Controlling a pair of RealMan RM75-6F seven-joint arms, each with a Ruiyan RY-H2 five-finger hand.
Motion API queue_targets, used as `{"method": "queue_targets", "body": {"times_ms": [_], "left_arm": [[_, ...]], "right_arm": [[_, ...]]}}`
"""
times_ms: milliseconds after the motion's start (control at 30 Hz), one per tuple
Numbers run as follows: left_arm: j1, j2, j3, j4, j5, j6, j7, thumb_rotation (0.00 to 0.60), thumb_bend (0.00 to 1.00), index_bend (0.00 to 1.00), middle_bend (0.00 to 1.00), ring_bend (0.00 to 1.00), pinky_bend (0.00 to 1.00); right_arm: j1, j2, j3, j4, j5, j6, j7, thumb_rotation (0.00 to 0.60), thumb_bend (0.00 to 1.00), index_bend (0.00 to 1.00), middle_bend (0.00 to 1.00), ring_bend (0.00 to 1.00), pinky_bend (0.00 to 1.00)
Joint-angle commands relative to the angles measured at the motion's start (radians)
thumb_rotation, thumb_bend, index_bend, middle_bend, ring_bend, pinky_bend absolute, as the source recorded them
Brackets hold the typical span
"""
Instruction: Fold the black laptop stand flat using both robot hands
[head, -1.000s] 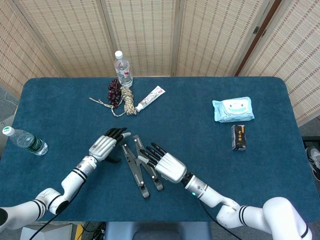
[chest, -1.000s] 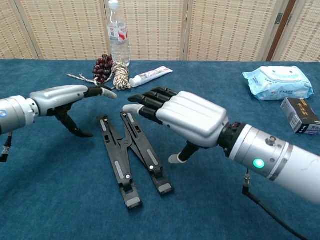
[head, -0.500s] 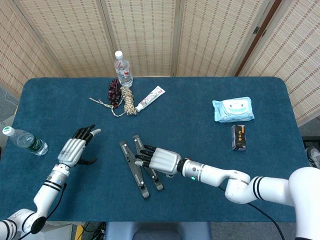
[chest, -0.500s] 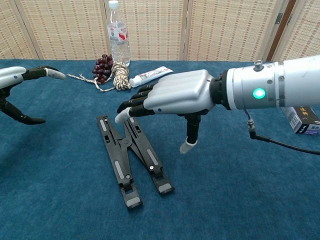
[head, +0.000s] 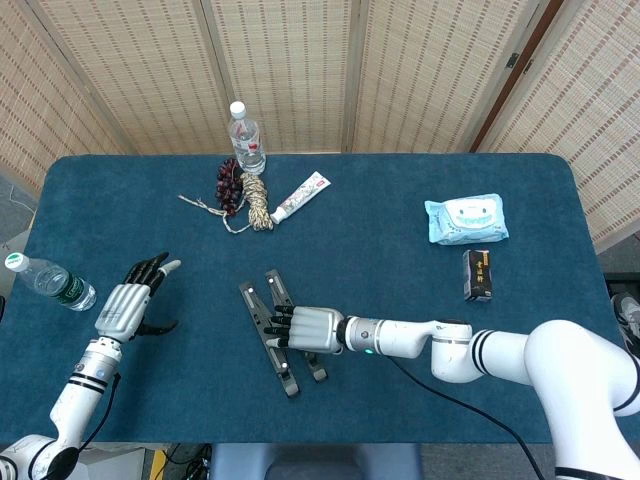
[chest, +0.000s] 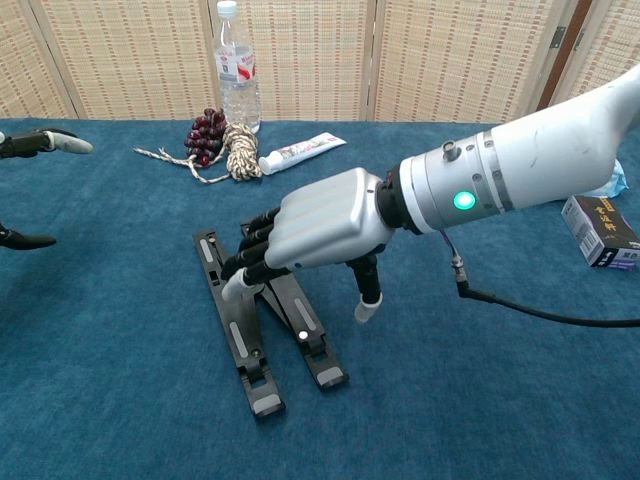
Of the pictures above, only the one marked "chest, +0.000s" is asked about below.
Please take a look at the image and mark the small black carton box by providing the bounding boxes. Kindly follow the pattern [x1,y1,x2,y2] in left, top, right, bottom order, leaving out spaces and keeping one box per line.
[560,194,640,271]

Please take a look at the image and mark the black folding laptop stand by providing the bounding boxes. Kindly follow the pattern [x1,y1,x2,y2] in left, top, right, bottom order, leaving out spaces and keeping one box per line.
[192,219,351,420]

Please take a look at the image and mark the dark red grape bunch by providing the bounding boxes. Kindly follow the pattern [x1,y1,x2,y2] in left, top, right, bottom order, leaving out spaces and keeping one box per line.
[183,107,229,168]

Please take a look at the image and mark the bamboo folding screen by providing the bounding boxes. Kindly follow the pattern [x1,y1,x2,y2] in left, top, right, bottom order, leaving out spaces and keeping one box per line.
[0,0,640,125]

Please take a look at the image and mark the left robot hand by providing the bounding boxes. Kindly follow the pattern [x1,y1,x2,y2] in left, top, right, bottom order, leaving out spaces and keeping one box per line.
[0,128,95,251]

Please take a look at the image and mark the light blue wet wipes pack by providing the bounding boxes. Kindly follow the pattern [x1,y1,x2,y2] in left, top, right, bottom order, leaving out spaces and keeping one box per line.
[599,159,630,199]

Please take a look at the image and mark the white toothpaste tube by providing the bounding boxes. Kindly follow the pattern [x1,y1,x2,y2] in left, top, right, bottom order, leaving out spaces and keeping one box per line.
[257,131,348,177]

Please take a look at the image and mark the clear bottle red label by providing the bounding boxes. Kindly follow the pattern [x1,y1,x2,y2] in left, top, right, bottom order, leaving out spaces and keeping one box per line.
[214,0,262,135]

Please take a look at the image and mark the beige braided rope bundle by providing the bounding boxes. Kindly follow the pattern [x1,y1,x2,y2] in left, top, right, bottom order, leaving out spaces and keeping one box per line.
[133,122,264,185]

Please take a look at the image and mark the blue table cover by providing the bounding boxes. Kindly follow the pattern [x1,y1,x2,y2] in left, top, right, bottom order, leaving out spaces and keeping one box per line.
[0,117,640,480]

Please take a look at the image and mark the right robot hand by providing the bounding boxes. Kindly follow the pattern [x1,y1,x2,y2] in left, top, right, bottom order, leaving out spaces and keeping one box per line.
[220,167,396,324]

